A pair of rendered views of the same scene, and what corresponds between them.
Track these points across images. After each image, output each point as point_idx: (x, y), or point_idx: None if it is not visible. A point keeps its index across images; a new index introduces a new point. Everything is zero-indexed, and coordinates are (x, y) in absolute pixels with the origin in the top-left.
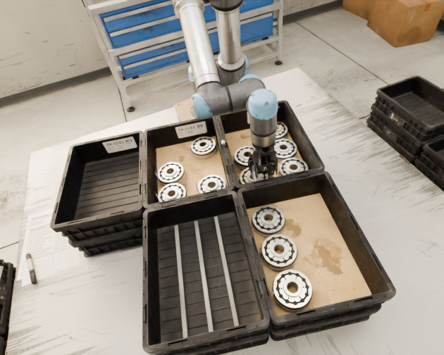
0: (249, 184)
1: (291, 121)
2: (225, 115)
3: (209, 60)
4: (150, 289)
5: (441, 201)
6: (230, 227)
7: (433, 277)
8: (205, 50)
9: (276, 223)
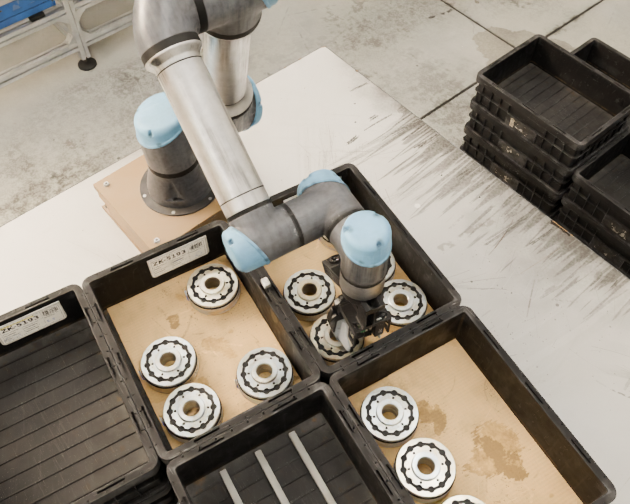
0: (346, 362)
1: (371, 206)
2: None
3: (244, 162)
4: None
5: (628, 295)
6: (325, 445)
7: None
8: (233, 144)
9: (406, 419)
